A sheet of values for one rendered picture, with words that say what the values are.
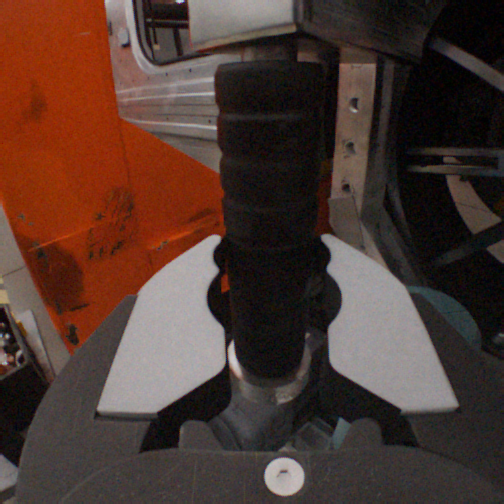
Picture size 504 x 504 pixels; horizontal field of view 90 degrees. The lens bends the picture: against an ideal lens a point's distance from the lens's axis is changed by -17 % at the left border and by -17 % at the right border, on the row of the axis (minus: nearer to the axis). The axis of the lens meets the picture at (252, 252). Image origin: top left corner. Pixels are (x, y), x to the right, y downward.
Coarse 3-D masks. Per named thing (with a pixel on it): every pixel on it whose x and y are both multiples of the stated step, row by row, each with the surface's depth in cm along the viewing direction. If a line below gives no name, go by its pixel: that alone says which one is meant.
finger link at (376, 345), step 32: (320, 256) 11; (352, 256) 10; (352, 288) 9; (384, 288) 8; (352, 320) 7; (384, 320) 7; (416, 320) 7; (352, 352) 6; (384, 352) 6; (416, 352) 6; (320, 384) 7; (352, 384) 6; (384, 384) 6; (416, 384) 6; (448, 384) 5; (352, 416) 6; (384, 416) 6
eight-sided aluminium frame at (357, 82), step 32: (352, 64) 25; (352, 96) 27; (384, 96) 28; (352, 128) 28; (384, 128) 30; (352, 160) 30; (384, 160) 31; (352, 192) 31; (384, 192) 34; (352, 224) 32; (384, 224) 34; (384, 256) 31; (480, 352) 31
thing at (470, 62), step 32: (448, 0) 22; (480, 0) 25; (448, 32) 28; (480, 32) 33; (416, 64) 29; (448, 64) 35; (480, 64) 24; (416, 96) 33; (448, 96) 43; (416, 128) 37; (416, 160) 35; (416, 192) 39; (448, 192) 49; (416, 224) 38; (448, 224) 45; (416, 256) 37; (448, 256) 35; (480, 256) 45; (448, 288) 37; (480, 288) 39; (480, 320) 35
